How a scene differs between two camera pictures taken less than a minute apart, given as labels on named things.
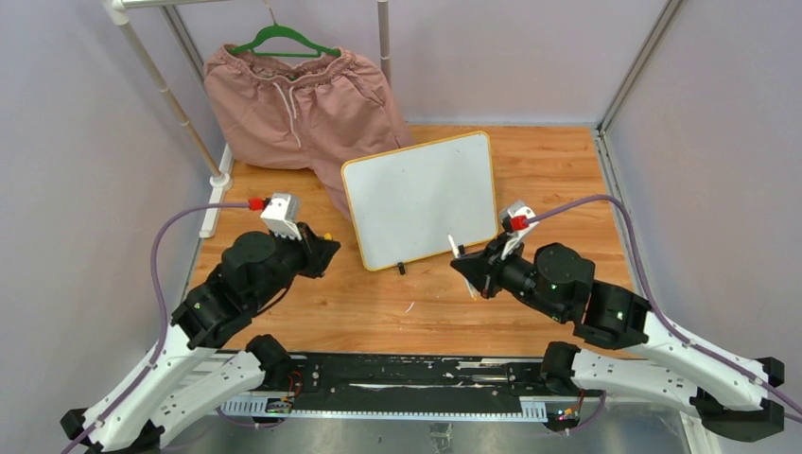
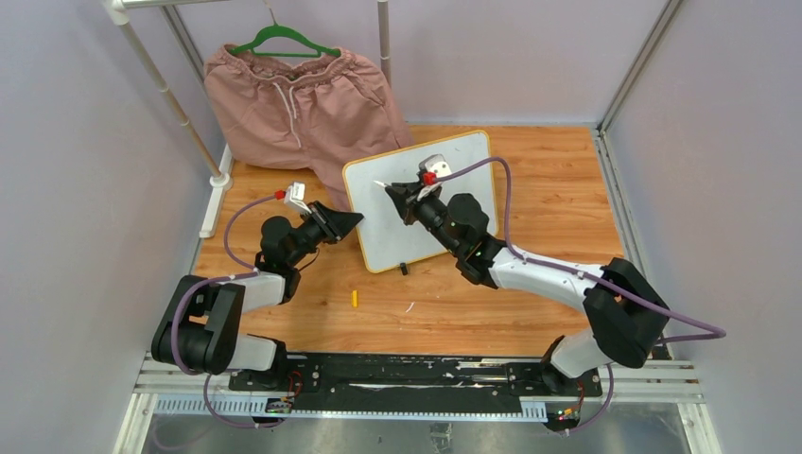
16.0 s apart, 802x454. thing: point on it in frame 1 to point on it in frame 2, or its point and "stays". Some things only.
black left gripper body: [297, 251] to [317, 227]
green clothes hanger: [274, 31] stays
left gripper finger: [325, 250] to [342, 222]
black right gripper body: [496, 265] to [427, 207]
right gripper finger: [476, 268] to [402, 196]
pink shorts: [321, 112] stays
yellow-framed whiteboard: [404, 204] stays
